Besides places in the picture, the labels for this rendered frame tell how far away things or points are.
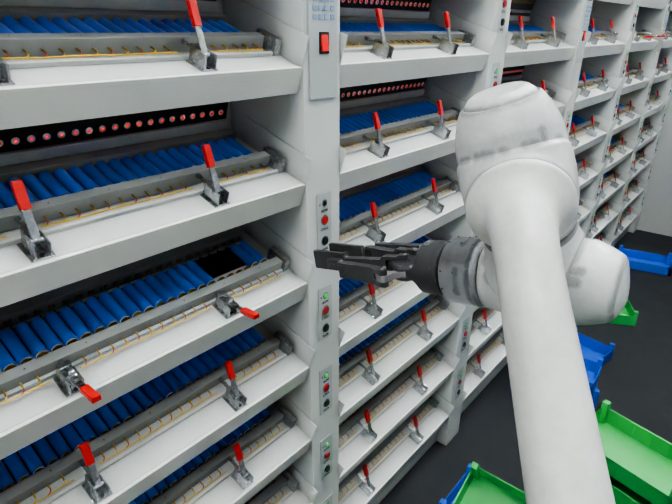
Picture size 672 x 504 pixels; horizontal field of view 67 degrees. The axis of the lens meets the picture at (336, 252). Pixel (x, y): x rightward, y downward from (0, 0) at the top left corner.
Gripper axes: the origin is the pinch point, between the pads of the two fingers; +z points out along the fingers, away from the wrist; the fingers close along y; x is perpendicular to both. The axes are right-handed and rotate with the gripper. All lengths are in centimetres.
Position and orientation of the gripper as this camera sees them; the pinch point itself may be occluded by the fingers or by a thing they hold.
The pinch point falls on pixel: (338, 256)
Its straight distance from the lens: 82.8
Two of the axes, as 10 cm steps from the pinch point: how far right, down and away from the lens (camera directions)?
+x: 1.5, 9.5, 2.8
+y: -6.5, 3.1, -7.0
